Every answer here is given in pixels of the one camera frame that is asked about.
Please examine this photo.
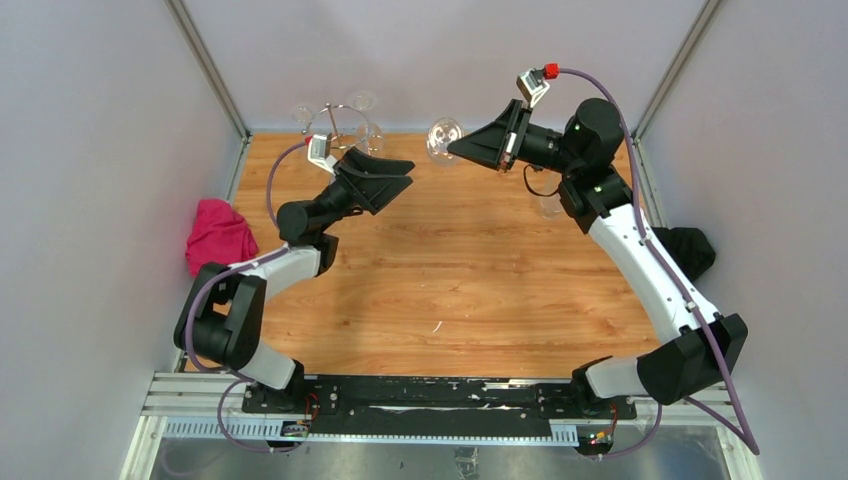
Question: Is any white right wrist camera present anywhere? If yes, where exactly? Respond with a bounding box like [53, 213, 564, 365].
[516, 63, 560, 109]

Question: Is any clear wine glass far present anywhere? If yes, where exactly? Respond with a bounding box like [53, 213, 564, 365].
[290, 103, 316, 125]

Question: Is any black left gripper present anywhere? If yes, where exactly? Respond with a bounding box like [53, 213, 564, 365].
[313, 149, 413, 236]

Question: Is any aluminium corner frame post left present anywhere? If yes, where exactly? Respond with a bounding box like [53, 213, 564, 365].
[164, 0, 251, 143]

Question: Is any aluminium corner frame post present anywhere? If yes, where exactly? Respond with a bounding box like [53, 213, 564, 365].
[164, 0, 251, 143]
[631, 0, 724, 143]

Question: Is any clear wine glass front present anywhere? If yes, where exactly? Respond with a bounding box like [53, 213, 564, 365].
[426, 117, 464, 166]

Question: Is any clear wine glass back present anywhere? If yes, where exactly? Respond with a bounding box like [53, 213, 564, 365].
[348, 90, 385, 155]

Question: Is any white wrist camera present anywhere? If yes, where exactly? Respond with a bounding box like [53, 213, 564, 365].
[306, 134, 338, 175]
[516, 63, 560, 109]

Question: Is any aluminium corner frame post right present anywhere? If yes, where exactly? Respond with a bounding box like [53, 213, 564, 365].
[631, 0, 724, 143]

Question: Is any pink cloth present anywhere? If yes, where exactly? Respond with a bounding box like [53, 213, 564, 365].
[184, 198, 259, 277]

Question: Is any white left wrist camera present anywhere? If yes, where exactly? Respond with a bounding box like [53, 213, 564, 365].
[306, 134, 338, 175]

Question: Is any patterned clear wine glass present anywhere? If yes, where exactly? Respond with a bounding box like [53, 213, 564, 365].
[537, 172, 565, 220]

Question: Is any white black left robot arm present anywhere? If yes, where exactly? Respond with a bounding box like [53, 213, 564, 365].
[173, 136, 415, 413]

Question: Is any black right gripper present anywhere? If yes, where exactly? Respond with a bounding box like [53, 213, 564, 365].
[448, 99, 583, 177]

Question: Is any black cloth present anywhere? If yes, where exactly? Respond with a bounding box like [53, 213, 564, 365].
[654, 227, 717, 282]

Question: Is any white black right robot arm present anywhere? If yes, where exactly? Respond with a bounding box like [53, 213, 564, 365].
[447, 98, 748, 418]

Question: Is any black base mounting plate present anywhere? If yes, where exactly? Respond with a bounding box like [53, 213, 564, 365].
[242, 375, 637, 439]

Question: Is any chrome wine glass rack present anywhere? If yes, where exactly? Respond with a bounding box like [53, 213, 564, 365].
[302, 103, 362, 161]

